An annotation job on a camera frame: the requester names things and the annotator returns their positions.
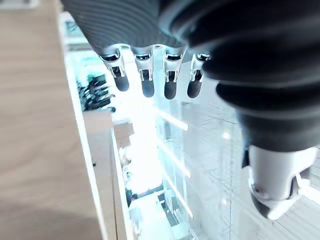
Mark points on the glass shelf unit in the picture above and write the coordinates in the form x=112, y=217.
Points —
x=172, y=155

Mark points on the light wooden cabinet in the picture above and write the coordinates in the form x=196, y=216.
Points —
x=35, y=130

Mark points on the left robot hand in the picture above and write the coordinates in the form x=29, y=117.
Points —
x=225, y=30

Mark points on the brown wooden panel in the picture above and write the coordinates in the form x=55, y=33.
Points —
x=102, y=155

